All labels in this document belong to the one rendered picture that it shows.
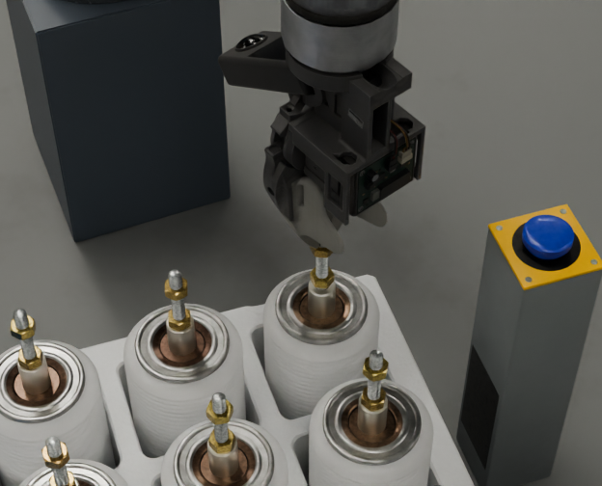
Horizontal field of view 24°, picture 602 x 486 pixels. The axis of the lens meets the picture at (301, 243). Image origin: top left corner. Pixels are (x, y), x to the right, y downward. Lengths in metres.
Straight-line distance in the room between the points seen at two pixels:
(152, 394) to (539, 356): 0.32
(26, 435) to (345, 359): 0.26
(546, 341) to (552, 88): 0.61
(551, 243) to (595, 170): 0.53
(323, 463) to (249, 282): 0.45
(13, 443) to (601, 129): 0.85
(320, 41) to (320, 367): 0.35
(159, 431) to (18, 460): 0.11
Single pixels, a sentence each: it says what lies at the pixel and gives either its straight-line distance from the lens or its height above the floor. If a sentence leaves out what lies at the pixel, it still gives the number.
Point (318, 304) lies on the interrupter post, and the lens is 1.13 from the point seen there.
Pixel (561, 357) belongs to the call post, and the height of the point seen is 0.20.
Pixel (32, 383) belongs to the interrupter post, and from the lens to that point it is 1.11.
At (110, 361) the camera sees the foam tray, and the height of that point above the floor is 0.18.
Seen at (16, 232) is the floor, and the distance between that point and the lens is 1.56.
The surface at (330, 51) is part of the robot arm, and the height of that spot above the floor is 0.57.
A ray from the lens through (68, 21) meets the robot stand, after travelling 1.34.
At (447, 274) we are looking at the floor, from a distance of 1.50.
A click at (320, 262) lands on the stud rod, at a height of 0.31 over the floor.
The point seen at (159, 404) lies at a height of 0.23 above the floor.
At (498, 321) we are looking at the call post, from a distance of 1.17.
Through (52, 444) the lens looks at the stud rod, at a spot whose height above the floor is 0.34.
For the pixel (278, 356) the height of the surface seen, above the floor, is 0.23.
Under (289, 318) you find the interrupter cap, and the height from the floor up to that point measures 0.25.
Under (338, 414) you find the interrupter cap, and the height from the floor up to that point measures 0.25.
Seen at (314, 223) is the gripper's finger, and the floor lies 0.39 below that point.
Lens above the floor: 1.16
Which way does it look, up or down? 49 degrees down
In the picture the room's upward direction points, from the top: straight up
